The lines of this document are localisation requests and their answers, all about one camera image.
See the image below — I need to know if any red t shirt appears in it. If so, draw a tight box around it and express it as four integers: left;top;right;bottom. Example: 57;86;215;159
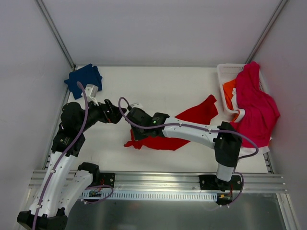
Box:
124;94;218;151

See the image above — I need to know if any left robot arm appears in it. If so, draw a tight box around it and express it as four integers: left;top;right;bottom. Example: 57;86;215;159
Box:
17;99;127;230

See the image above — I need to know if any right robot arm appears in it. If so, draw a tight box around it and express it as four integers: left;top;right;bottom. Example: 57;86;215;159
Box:
125;107;242;192

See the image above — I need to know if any folded blue t shirt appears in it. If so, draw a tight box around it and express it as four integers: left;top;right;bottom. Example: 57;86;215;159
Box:
64;64;103;100

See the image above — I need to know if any orange t shirt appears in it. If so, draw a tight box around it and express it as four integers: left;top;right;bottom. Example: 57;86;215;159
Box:
223;79;239;122

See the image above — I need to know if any white plastic basket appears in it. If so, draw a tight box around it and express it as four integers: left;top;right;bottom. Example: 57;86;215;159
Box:
217;62;275;119

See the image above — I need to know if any pink t shirt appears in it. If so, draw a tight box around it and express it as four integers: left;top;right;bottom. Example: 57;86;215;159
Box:
231;62;280;147

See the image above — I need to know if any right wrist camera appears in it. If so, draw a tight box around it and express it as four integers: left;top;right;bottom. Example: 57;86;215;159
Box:
130;103;143;109

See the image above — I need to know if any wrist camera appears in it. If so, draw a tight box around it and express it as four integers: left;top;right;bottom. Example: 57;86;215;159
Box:
130;103;143;109
85;84;99;106

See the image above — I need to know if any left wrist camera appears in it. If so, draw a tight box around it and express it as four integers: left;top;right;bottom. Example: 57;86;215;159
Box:
85;84;99;106

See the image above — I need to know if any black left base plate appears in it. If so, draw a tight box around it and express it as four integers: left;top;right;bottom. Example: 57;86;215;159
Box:
71;171;116;189

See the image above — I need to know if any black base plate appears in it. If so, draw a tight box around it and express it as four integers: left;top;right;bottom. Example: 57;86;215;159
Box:
199;174;243;192
71;171;116;189

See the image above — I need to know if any aluminium mounting rail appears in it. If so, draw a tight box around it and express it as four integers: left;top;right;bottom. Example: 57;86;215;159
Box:
28;169;288;194

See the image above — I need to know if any white slotted cable duct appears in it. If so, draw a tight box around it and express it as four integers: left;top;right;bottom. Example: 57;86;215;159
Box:
79;190;217;202

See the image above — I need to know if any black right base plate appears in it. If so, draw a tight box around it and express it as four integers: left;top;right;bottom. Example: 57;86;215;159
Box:
199;174;243;192

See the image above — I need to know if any left aluminium frame post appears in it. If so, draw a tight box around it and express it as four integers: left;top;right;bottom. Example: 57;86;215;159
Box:
34;0;76;70

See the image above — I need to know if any aluminium frame post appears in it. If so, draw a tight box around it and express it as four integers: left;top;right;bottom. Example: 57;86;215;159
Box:
34;0;76;70
245;0;289;64

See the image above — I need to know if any right aluminium frame post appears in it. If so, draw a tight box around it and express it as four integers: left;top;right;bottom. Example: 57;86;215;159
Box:
245;0;289;64

